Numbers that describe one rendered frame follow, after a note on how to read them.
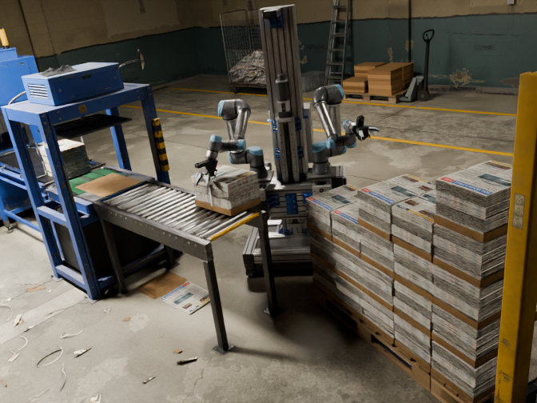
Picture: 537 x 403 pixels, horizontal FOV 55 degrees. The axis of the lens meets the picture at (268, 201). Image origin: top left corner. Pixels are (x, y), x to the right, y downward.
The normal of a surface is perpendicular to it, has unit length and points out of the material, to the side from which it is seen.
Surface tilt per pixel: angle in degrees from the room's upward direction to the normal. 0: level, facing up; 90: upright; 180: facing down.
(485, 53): 90
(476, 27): 90
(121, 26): 90
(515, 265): 90
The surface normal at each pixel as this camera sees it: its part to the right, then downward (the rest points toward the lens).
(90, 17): 0.73, 0.19
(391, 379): -0.11, -0.91
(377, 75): -0.69, 0.36
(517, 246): -0.87, 0.28
